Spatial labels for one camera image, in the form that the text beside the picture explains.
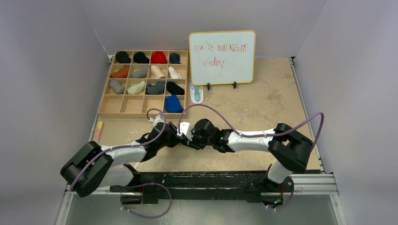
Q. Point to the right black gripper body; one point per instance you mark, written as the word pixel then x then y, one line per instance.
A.
pixel 199 141

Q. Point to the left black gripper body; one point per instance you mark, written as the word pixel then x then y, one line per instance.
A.
pixel 172 139

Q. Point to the grey underwear cream waistband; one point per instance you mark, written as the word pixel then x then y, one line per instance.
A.
pixel 117 87

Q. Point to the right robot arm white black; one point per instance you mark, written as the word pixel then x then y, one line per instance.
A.
pixel 290 148

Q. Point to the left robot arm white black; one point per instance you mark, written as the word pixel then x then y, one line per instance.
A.
pixel 86 170

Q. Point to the blue rolled garment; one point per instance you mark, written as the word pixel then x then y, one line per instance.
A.
pixel 172 104

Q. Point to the white blue whiteboard eraser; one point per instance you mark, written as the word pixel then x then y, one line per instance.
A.
pixel 196 94

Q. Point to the navy striped rolled garment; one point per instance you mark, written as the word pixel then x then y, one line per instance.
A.
pixel 155 89

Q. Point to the black rolled garment third row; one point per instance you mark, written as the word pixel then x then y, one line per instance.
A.
pixel 174 89

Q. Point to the light green rolled garment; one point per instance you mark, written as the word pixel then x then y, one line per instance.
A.
pixel 136 88

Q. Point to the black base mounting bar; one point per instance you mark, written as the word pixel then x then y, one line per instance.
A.
pixel 249 186

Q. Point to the wooden compartment organizer tray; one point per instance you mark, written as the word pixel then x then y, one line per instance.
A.
pixel 139 80

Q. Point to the white rolled garment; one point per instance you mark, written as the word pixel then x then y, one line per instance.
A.
pixel 174 74

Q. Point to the beige rolled garment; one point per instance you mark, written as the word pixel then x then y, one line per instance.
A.
pixel 157 72

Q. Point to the yellow pink marker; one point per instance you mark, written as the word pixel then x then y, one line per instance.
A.
pixel 98 131

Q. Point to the grey rolled garment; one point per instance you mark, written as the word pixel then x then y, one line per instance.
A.
pixel 140 73

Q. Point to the rust orange rolled garment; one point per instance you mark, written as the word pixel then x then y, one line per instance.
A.
pixel 120 72

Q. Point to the navy rolled garment top row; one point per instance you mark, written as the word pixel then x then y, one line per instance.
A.
pixel 174 58

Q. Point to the red rolled garment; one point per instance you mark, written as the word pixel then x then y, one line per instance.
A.
pixel 158 57

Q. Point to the black rolled garment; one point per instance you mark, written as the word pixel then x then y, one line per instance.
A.
pixel 140 58
pixel 122 57

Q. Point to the whiteboard with red writing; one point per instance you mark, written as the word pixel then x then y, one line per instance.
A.
pixel 222 57

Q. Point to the black rolled garment far left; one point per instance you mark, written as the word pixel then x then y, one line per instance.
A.
pixel 122 57

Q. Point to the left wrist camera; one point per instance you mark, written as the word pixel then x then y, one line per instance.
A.
pixel 159 118

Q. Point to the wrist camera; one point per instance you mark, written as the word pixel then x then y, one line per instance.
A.
pixel 185 130
pixel 159 118

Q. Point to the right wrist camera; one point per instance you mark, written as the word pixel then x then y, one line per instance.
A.
pixel 185 130

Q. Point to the aluminium frame rail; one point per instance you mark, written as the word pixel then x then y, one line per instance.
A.
pixel 310 183

